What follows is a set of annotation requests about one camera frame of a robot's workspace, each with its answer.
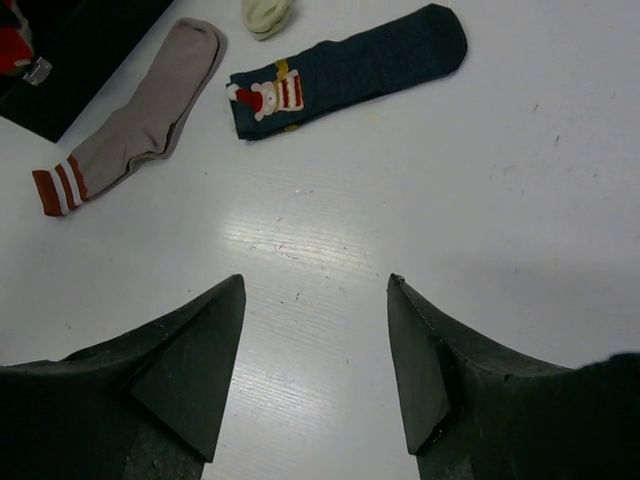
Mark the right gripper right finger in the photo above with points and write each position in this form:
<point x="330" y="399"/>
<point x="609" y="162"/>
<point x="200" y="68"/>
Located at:
<point x="473" y="408"/>

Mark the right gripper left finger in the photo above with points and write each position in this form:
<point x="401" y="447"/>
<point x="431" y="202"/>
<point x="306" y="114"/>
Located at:
<point x="147" y="404"/>

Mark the navy christmas sock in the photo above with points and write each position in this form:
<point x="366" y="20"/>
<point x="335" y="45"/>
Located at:
<point x="426" y="45"/>

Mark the beige red reindeer sock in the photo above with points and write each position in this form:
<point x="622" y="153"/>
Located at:
<point x="16" y="39"/>

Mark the taupe sock red striped cuff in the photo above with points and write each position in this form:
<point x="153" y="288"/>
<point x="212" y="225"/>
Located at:
<point x="147" y="127"/>

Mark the black display box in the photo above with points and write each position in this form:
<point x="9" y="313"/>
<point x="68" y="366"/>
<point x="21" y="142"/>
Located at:
<point x="73" y="48"/>

